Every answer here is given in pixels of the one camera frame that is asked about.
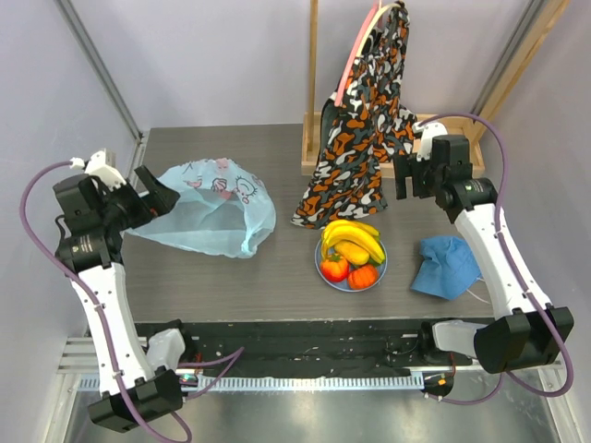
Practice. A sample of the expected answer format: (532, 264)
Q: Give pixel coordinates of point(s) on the red fake tomato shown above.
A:
(334, 268)

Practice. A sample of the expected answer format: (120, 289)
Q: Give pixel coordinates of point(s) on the blue cloth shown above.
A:
(448, 269)

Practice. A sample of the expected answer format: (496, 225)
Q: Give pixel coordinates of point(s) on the light blue plastic bag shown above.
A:
(223, 210)

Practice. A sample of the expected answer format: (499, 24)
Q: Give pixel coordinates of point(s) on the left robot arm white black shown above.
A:
(137, 381)

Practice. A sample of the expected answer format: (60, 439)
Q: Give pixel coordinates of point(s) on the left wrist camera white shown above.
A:
(102, 165)

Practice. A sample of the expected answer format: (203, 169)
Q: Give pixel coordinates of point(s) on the orange fake pumpkin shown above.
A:
(362, 278)

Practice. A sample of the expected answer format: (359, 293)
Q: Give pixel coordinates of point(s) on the pink cream hanger hoop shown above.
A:
(372, 18)

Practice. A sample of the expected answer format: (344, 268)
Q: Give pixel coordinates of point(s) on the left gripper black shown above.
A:
(160, 198)

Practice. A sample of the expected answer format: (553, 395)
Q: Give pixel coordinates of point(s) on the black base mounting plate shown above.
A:
(328, 348)

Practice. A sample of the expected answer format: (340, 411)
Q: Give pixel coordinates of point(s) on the white slotted cable duct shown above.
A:
(191, 382)

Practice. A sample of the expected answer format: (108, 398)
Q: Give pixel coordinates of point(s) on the blue round plate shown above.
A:
(343, 286)

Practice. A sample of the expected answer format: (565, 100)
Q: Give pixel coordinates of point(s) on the yellow fake banana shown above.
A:
(355, 235)
(369, 229)

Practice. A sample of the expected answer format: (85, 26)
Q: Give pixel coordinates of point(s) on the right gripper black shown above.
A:
(416, 172)

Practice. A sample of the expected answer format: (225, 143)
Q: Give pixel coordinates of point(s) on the yellow fake mango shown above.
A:
(353, 253)

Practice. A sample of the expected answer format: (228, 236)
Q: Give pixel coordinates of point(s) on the camouflage patterned fabric bag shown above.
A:
(362, 134)

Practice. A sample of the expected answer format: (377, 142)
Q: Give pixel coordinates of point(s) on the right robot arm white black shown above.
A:
(498, 258)

